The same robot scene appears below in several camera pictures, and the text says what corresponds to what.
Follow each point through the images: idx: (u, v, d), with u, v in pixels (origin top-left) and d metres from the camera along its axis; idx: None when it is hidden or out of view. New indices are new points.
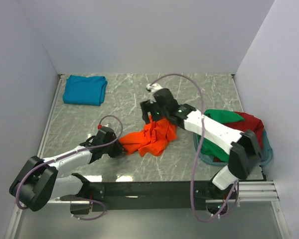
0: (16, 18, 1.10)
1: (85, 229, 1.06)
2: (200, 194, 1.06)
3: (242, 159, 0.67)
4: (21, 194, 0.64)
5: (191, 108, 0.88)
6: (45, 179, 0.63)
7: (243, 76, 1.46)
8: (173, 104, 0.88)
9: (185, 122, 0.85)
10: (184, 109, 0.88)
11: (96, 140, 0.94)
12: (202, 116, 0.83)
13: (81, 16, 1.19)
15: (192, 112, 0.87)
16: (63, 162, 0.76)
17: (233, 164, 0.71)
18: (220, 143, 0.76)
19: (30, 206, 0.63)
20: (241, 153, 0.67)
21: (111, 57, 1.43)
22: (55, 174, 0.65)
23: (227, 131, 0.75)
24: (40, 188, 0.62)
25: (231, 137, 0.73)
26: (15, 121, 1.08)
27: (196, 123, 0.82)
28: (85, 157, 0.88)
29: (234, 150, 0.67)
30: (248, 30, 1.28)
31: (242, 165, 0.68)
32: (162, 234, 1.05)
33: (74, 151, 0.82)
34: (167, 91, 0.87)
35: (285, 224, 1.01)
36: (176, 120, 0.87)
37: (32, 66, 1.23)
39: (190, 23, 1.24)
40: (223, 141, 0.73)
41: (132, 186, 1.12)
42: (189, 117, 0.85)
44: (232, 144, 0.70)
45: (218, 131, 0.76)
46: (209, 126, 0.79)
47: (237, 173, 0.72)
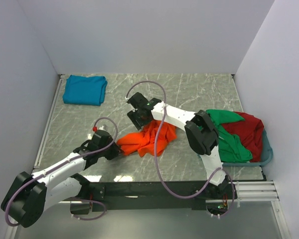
0: (15, 18, 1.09)
1: (85, 230, 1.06)
2: (200, 194, 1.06)
3: (196, 134, 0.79)
4: (12, 211, 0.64)
5: (157, 100, 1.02)
6: (33, 197, 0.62)
7: (243, 76, 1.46)
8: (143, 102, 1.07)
9: (152, 112, 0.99)
10: (152, 102, 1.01)
11: (92, 145, 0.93)
12: (164, 104, 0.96)
13: (81, 15, 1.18)
15: (158, 103, 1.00)
16: (53, 175, 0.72)
17: (191, 140, 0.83)
18: (179, 124, 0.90)
19: (21, 222, 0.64)
20: (194, 128, 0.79)
21: (111, 57, 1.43)
22: (44, 191, 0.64)
23: (184, 113, 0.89)
24: (29, 206, 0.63)
25: (186, 118, 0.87)
26: (14, 121, 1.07)
27: (159, 111, 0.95)
28: (79, 166, 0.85)
29: (188, 127, 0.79)
30: (248, 30, 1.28)
31: (198, 139, 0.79)
32: (163, 234, 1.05)
33: (65, 162, 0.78)
34: (138, 93, 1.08)
35: (285, 224, 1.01)
36: (146, 112, 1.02)
37: (31, 66, 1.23)
39: (190, 23, 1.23)
40: (181, 121, 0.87)
41: (132, 186, 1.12)
42: (155, 107, 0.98)
44: (187, 122, 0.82)
45: (177, 114, 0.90)
46: (169, 111, 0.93)
47: (197, 148, 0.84)
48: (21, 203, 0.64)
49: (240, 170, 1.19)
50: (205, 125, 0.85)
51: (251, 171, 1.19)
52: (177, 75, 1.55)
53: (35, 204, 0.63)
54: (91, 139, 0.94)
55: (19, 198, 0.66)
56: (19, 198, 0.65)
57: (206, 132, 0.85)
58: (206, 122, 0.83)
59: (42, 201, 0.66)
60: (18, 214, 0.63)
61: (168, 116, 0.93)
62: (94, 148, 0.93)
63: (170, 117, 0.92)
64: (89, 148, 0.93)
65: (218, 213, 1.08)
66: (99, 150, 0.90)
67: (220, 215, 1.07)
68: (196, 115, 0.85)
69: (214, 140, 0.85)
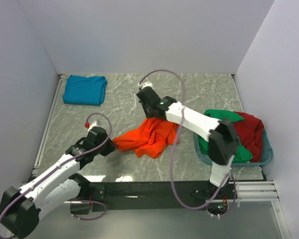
0: (16, 18, 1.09)
1: (85, 230, 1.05)
2: (200, 194, 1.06)
3: (220, 145, 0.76)
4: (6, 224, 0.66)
5: (172, 100, 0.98)
6: (22, 213, 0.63)
7: (243, 76, 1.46)
8: (155, 99, 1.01)
9: (167, 113, 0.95)
10: (166, 101, 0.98)
11: (87, 144, 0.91)
12: (182, 107, 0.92)
13: (82, 15, 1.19)
15: (173, 103, 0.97)
16: (42, 186, 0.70)
17: (212, 150, 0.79)
18: (199, 131, 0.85)
19: (17, 234, 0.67)
20: (218, 138, 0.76)
21: (111, 57, 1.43)
22: (33, 206, 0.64)
23: (206, 120, 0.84)
24: (21, 220, 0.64)
25: (208, 125, 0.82)
26: (15, 121, 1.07)
27: (177, 114, 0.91)
28: (73, 169, 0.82)
29: (212, 137, 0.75)
30: (248, 30, 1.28)
31: (221, 150, 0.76)
32: (162, 234, 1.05)
33: (55, 169, 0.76)
34: (150, 89, 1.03)
35: (285, 224, 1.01)
36: (158, 112, 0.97)
37: (31, 66, 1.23)
39: (190, 23, 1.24)
40: (202, 129, 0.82)
41: (132, 186, 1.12)
42: (171, 108, 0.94)
44: (211, 132, 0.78)
45: (198, 120, 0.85)
46: (189, 115, 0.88)
47: (218, 159, 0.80)
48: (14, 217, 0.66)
49: (240, 170, 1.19)
50: (228, 135, 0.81)
51: (251, 172, 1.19)
52: (177, 75, 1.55)
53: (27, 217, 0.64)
54: (86, 137, 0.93)
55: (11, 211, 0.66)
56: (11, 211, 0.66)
57: (227, 141, 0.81)
58: (229, 132, 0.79)
59: (35, 211, 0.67)
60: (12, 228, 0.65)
61: (186, 121, 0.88)
62: (89, 147, 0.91)
63: (189, 121, 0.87)
64: (85, 146, 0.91)
65: (218, 213, 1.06)
66: (95, 148, 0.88)
67: (220, 215, 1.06)
68: (220, 124, 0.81)
69: (233, 150, 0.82)
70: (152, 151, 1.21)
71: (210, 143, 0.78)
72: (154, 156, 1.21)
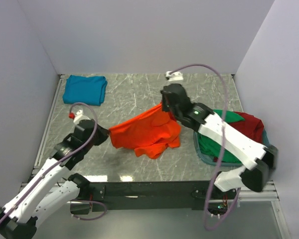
0: (16, 19, 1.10)
1: (85, 230, 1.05)
2: (200, 195, 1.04)
3: (262, 178, 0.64)
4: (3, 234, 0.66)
5: (209, 110, 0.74)
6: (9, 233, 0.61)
7: (243, 76, 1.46)
8: (183, 101, 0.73)
9: (202, 127, 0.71)
10: (199, 109, 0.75)
11: (74, 141, 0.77)
12: (223, 122, 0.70)
13: (82, 16, 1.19)
15: (210, 115, 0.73)
16: (26, 202, 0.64)
17: (250, 178, 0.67)
18: (239, 156, 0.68)
19: None
20: (264, 171, 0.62)
21: (111, 57, 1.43)
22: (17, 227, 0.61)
23: (250, 144, 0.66)
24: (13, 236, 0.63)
25: (253, 153, 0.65)
26: (15, 121, 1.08)
27: (216, 131, 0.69)
28: (62, 173, 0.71)
29: (261, 171, 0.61)
30: (248, 30, 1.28)
31: (262, 181, 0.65)
32: (162, 234, 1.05)
33: (37, 180, 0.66)
34: (182, 88, 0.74)
35: (285, 224, 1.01)
36: (189, 121, 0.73)
37: (31, 66, 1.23)
39: (190, 24, 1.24)
40: (245, 156, 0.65)
41: (132, 187, 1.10)
42: (208, 122, 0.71)
44: (258, 161, 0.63)
45: (241, 144, 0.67)
46: (229, 135, 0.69)
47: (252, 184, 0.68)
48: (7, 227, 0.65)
49: None
50: (269, 163, 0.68)
51: None
52: None
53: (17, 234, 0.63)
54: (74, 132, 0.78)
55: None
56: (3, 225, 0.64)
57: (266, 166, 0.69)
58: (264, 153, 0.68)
59: (25, 226, 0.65)
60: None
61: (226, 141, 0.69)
62: (77, 144, 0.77)
63: (230, 142, 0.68)
64: (73, 144, 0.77)
65: (218, 213, 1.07)
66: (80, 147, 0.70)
67: (220, 215, 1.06)
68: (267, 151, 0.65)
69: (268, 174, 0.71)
70: (151, 152, 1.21)
71: (252, 173, 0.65)
72: (152, 156, 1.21)
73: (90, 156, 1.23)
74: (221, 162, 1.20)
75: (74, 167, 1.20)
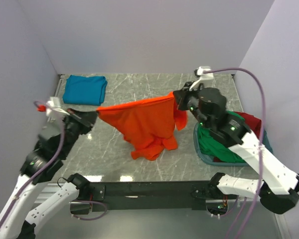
0: (16, 19, 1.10)
1: (85, 230, 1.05)
2: (199, 194, 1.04)
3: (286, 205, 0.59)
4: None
5: (245, 127, 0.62)
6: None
7: (243, 76, 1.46)
8: (216, 110, 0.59)
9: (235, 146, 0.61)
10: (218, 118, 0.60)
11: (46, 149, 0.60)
12: (260, 145, 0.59)
13: (82, 16, 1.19)
15: (247, 134, 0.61)
16: (7, 224, 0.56)
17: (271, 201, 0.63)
18: (269, 180, 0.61)
19: None
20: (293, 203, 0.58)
21: (111, 57, 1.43)
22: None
23: (285, 172, 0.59)
24: None
25: (287, 181, 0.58)
26: (15, 121, 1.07)
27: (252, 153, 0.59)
28: (39, 187, 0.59)
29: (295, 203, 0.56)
30: (248, 30, 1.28)
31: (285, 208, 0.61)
32: (162, 234, 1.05)
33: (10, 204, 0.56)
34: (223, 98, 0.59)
35: (285, 224, 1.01)
36: (223, 138, 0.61)
37: (31, 66, 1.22)
39: (190, 24, 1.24)
40: (278, 184, 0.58)
41: (132, 187, 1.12)
42: (244, 142, 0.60)
44: (292, 192, 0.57)
45: (276, 170, 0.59)
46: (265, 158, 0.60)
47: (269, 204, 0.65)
48: None
49: (240, 170, 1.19)
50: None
51: (252, 172, 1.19)
52: (177, 75, 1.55)
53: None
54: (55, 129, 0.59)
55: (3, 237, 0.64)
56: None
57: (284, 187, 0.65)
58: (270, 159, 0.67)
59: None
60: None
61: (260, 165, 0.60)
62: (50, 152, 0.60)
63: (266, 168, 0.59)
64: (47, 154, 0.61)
65: (218, 213, 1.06)
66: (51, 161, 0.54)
67: (220, 215, 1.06)
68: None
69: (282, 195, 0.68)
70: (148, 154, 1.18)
71: (279, 200, 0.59)
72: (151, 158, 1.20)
73: (90, 156, 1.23)
74: (221, 162, 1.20)
75: (74, 167, 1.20)
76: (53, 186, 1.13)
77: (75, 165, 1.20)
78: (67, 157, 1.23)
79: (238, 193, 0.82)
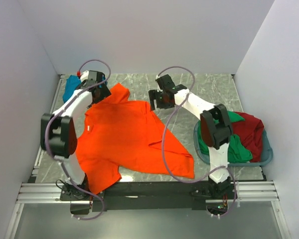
0: (16, 18, 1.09)
1: (85, 230, 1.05)
2: (199, 194, 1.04)
3: (210, 124, 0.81)
4: (53, 149, 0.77)
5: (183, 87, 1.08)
6: (66, 128, 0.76)
7: (243, 76, 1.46)
8: (164, 80, 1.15)
9: (175, 96, 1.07)
10: (178, 87, 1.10)
11: (89, 81, 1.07)
12: (188, 92, 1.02)
13: (82, 16, 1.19)
15: (183, 89, 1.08)
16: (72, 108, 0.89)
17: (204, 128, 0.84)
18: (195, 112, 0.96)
19: (65, 152, 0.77)
20: (210, 117, 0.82)
21: (111, 57, 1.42)
22: (71, 120, 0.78)
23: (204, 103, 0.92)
24: (65, 135, 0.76)
25: (203, 108, 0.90)
26: (14, 120, 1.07)
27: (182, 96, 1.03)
28: (86, 99, 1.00)
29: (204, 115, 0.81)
30: (248, 30, 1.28)
31: (210, 128, 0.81)
32: (163, 234, 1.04)
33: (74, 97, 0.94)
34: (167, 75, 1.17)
35: (285, 224, 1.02)
36: (169, 95, 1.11)
37: (31, 66, 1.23)
39: (190, 25, 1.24)
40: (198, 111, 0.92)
41: (132, 187, 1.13)
42: (179, 92, 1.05)
44: (204, 111, 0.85)
45: (197, 102, 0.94)
46: (191, 99, 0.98)
47: (208, 139, 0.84)
48: (58, 139, 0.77)
49: (240, 170, 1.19)
50: (221, 119, 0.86)
51: (252, 172, 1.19)
52: (177, 75, 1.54)
53: (65, 130, 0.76)
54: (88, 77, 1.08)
55: (51, 136, 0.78)
56: (50, 137, 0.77)
57: (220, 126, 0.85)
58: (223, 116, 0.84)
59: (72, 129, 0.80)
60: (54, 142, 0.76)
61: (188, 103, 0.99)
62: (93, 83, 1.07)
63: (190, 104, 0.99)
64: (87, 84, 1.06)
65: (218, 213, 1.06)
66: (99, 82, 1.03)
67: (220, 215, 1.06)
68: (215, 107, 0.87)
69: (226, 136, 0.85)
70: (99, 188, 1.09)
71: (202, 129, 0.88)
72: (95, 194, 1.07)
73: None
74: None
75: None
76: (52, 186, 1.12)
77: None
78: None
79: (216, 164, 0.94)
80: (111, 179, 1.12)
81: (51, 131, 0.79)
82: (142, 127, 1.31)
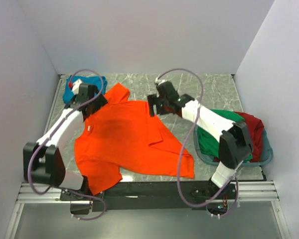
0: (16, 18, 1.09)
1: (85, 230, 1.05)
2: (200, 194, 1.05)
3: (232, 148, 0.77)
4: (38, 180, 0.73)
5: (190, 97, 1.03)
6: (51, 159, 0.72)
7: (243, 75, 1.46)
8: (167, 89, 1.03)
9: (183, 110, 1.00)
10: (183, 98, 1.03)
11: (80, 97, 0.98)
12: (198, 106, 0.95)
13: (82, 16, 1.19)
15: (190, 101, 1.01)
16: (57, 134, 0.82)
17: (224, 151, 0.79)
18: (211, 130, 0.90)
19: (51, 183, 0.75)
20: (231, 140, 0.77)
21: (111, 57, 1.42)
22: (57, 150, 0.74)
23: (220, 120, 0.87)
24: (50, 168, 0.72)
25: (221, 127, 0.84)
26: (14, 120, 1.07)
27: (192, 112, 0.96)
28: (77, 118, 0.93)
29: (224, 138, 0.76)
30: (248, 30, 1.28)
31: (232, 152, 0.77)
32: (163, 234, 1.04)
33: (62, 120, 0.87)
34: (168, 83, 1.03)
35: (285, 224, 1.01)
36: (175, 108, 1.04)
37: (31, 67, 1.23)
39: (190, 25, 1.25)
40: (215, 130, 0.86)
41: (132, 187, 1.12)
42: (187, 106, 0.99)
44: (224, 132, 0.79)
45: (212, 120, 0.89)
46: (203, 115, 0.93)
47: (228, 161, 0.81)
48: (42, 170, 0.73)
49: (240, 170, 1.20)
50: (241, 138, 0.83)
51: (252, 172, 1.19)
52: (177, 75, 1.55)
53: (50, 163, 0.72)
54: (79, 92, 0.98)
55: (35, 167, 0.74)
56: (34, 168, 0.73)
57: (239, 145, 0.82)
58: (243, 135, 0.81)
59: (59, 158, 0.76)
60: (39, 174, 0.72)
61: (202, 119, 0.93)
62: (84, 99, 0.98)
63: (203, 121, 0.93)
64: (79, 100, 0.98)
65: (218, 213, 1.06)
66: (91, 99, 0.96)
67: (220, 215, 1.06)
68: (234, 125, 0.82)
69: (246, 155, 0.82)
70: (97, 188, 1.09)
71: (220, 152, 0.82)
72: (95, 195, 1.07)
73: None
74: None
75: (74, 167, 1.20)
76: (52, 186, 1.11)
77: (74, 165, 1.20)
78: (67, 157, 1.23)
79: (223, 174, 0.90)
80: (110, 179, 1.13)
81: (36, 160, 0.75)
82: (141, 128, 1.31)
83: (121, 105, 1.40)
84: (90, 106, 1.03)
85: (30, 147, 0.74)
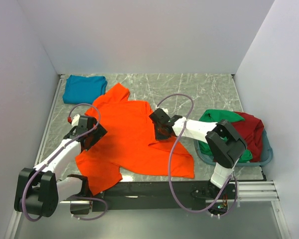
0: (16, 18, 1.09)
1: (85, 230, 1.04)
2: (200, 194, 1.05)
3: (220, 145, 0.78)
4: (29, 209, 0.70)
5: (178, 116, 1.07)
6: (46, 186, 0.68)
7: (243, 75, 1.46)
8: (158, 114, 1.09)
9: (173, 128, 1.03)
10: (173, 118, 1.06)
11: (80, 128, 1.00)
12: (184, 119, 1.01)
13: (82, 17, 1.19)
15: (179, 119, 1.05)
16: (56, 162, 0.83)
17: (216, 151, 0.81)
18: (198, 135, 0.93)
19: (43, 213, 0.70)
20: (216, 137, 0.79)
21: (111, 57, 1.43)
22: (53, 177, 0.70)
23: (204, 125, 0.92)
24: (43, 195, 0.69)
25: (207, 129, 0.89)
26: (14, 120, 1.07)
27: (180, 126, 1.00)
28: (75, 148, 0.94)
29: (209, 137, 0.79)
30: (248, 31, 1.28)
31: (222, 149, 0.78)
32: (162, 234, 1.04)
33: (61, 148, 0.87)
34: (160, 109, 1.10)
35: (285, 224, 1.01)
36: (167, 130, 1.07)
37: (31, 67, 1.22)
39: (190, 25, 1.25)
40: (202, 133, 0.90)
41: (132, 187, 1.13)
42: (176, 123, 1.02)
44: (208, 133, 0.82)
45: (198, 126, 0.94)
46: (189, 125, 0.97)
47: (224, 161, 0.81)
48: (35, 198, 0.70)
49: (240, 170, 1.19)
50: (229, 135, 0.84)
51: (252, 172, 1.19)
52: (177, 75, 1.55)
53: (44, 189, 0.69)
54: (78, 123, 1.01)
55: (29, 194, 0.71)
56: (27, 194, 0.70)
57: (232, 143, 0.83)
58: (228, 131, 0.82)
59: (55, 187, 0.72)
60: (30, 202, 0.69)
61: (187, 130, 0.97)
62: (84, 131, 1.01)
63: (189, 131, 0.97)
64: (78, 131, 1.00)
65: (218, 213, 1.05)
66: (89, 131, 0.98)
67: (220, 215, 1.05)
68: (218, 124, 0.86)
69: (241, 151, 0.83)
70: (98, 189, 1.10)
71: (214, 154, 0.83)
72: (95, 195, 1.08)
73: None
74: None
75: (74, 167, 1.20)
76: None
77: (75, 165, 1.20)
78: None
79: (221, 174, 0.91)
80: (111, 180, 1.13)
81: (31, 187, 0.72)
82: (141, 127, 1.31)
83: (121, 105, 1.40)
84: (88, 138, 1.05)
85: (26, 173, 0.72)
